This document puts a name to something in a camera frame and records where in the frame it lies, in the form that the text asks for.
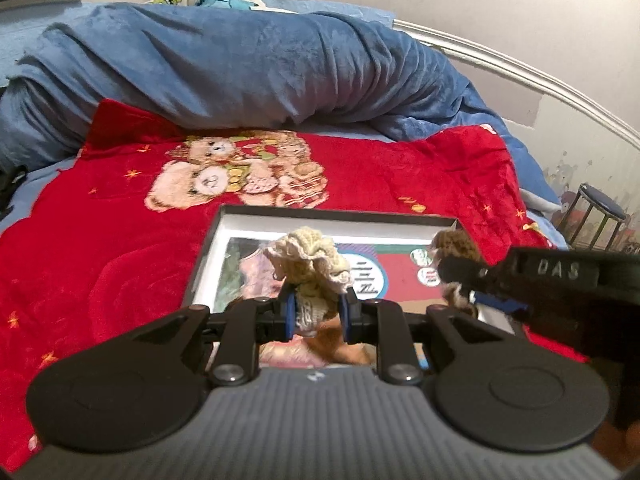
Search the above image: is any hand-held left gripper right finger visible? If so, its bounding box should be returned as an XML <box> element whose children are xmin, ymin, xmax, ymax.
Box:
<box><xmin>340</xmin><ymin>292</ymin><xmax>506</xmax><ymax>386</ymax></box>

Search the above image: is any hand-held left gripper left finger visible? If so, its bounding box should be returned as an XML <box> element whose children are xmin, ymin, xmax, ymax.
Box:
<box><xmin>132</xmin><ymin>292</ymin><xmax>298</xmax><ymax>387</ymax></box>

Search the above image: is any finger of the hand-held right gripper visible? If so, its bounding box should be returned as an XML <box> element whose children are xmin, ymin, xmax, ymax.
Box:
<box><xmin>470</xmin><ymin>289</ymin><xmax>532</xmax><ymax>320</ymax></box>
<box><xmin>439</xmin><ymin>254</ymin><xmax>507</xmax><ymax>295</ymax></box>

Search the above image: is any brown crochet scrunchie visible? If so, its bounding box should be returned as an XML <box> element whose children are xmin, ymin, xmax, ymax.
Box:
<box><xmin>430</xmin><ymin>229</ymin><xmax>488</xmax><ymax>318</ymax></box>

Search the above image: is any orange brown pyramid sachet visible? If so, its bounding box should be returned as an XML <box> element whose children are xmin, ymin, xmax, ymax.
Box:
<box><xmin>310</xmin><ymin>320</ymin><xmax>377</xmax><ymax>367</ymax></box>

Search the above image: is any cream blue crochet scrunchie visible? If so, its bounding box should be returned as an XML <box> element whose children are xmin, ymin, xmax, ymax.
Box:
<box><xmin>262</xmin><ymin>226</ymin><xmax>353</xmax><ymax>338</ymax></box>

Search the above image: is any black shallow box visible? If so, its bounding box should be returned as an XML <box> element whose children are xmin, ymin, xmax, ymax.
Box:
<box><xmin>185</xmin><ymin>204</ymin><xmax>526</xmax><ymax>367</ymax></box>

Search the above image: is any black metal stool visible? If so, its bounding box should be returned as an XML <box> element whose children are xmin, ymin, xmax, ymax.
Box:
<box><xmin>565</xmin><ymin>183</ymin><xmax>629</xmax><ymax>252</ymax></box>

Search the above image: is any red bear printed blanket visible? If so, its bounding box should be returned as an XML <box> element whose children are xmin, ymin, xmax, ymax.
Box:
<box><xmin>0</xmin><ymin>99</ymin><xmax>591</xmax><ymax>471</ymax></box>

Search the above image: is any blue plush duvet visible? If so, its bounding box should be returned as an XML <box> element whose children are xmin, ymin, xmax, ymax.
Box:
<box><xmin>0</xmin><ymin>0</ymin><xmax>561</xmax><ymax>211</ymax></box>

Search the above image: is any light blue bed sheet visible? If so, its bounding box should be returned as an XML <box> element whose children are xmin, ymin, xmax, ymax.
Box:
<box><xmin>0</xmin><ymin>0</ymin><xmax>566</xmax><ymax>251</ymax></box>

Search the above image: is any dark cloth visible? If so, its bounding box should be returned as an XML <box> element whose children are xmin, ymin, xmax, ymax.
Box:
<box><xmin>0</xmin><ymin>164</ymin><xmax>29</xmax><ymax>222</ymax></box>

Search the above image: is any white bed frame rail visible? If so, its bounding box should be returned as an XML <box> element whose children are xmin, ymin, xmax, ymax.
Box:
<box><xmin>392</xmin><ymin>19</ymin><xmax>640</xmax><ymax>151</ymax></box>

